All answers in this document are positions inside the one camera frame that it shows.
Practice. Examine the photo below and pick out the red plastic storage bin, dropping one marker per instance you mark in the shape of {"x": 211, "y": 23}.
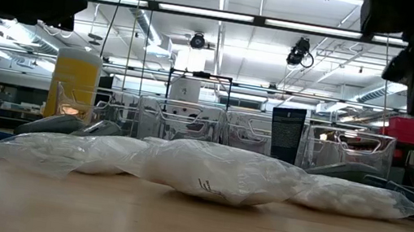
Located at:
{"x": 404, "y": 129}

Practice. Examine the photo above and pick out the silver air duct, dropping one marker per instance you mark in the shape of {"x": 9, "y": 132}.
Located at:
{"x": 143, "y": 20}

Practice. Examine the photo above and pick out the black overhead camera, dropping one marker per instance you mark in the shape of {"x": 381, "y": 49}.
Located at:
{"x": 197, "y": 40}

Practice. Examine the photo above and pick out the yellow wipes canister white lid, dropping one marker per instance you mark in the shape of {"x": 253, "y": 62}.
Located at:
{"x": 74, "y": 80}

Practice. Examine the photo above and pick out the black overhead beam with lights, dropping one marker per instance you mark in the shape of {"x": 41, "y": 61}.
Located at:
{"x": 258, "y": 21}

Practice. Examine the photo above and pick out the black tubular stand frame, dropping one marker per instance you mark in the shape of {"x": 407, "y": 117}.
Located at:
{"x": 201, "y": 74}

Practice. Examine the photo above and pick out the grey oval toiletry container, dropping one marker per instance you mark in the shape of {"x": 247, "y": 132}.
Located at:
{"x": 100, "y": 128}
{"x": 51, "y": 125}
{"x": 347, "y": 170}

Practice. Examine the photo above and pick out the clear vanity pack bag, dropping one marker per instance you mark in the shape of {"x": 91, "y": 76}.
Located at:
{"x": 62, "y": 148}
{"x": 219, "y": 171}
{"x": 355, "y": 198}
{"x": 156, "y": 140}

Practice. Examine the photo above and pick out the black ceiling-mounted camera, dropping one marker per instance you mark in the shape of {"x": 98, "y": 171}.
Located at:
{"x": 299, "y": 51}

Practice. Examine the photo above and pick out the clear plastic bin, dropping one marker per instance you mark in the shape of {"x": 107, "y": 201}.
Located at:
{"x": 117, "y": 113}
{"x": 247, "y": 132}
{"x": 349, "y": 151}
{"x": 179, "y": 122}

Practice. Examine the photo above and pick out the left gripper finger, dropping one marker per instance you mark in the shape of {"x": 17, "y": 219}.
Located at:
{"x": 66, "y": 25}
{"x": 63, "y": 4}

